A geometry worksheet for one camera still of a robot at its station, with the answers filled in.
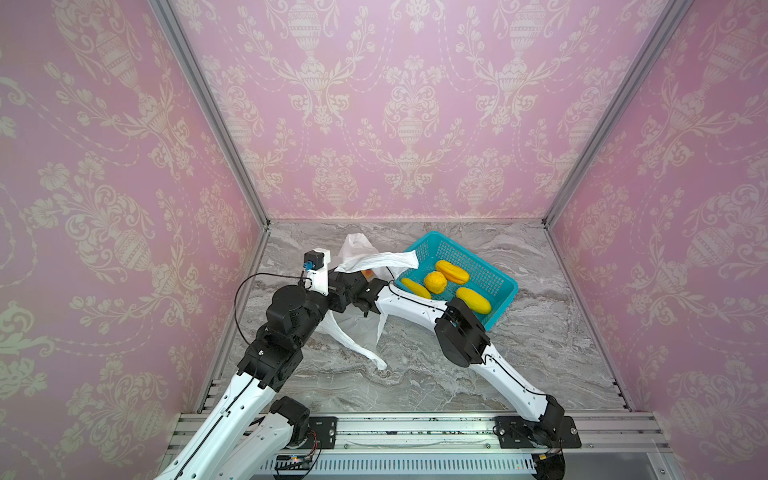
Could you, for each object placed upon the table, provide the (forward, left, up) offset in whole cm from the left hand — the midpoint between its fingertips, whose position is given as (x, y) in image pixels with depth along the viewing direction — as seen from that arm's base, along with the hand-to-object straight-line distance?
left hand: (346, 269), depth 69 cm
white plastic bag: (+9, -2, -4) cm, 10 cm away
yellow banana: (+12, -19, -27) cm, 35 cm away
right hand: (+14, +4, -27) cm, 31 cm away
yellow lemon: (+13, -25, -24) cm, 37 cm away
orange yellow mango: (+18, -31, -25) cm, 44 cm away
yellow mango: (+8, -37, -27) cm, 46 cm away
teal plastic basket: (+11, -45, -25) cm, 53 cm away
